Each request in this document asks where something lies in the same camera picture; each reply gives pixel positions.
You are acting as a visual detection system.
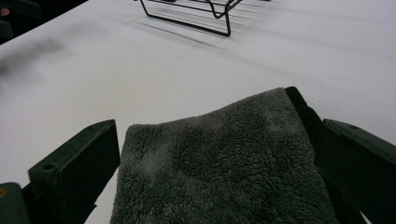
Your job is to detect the dark grey fluffy towel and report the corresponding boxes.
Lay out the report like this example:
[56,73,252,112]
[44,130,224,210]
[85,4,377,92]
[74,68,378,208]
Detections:
[109,86,344,224]

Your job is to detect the black wire rack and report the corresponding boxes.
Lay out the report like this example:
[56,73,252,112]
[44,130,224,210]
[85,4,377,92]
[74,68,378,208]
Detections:
[134,0,272,37]

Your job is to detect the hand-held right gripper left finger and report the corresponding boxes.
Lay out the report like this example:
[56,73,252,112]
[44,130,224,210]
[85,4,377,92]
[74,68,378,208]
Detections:
[21,119,121,224]

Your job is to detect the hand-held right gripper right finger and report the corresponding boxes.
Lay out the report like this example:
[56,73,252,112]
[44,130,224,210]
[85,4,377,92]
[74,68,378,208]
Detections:
[313,119,396,224]

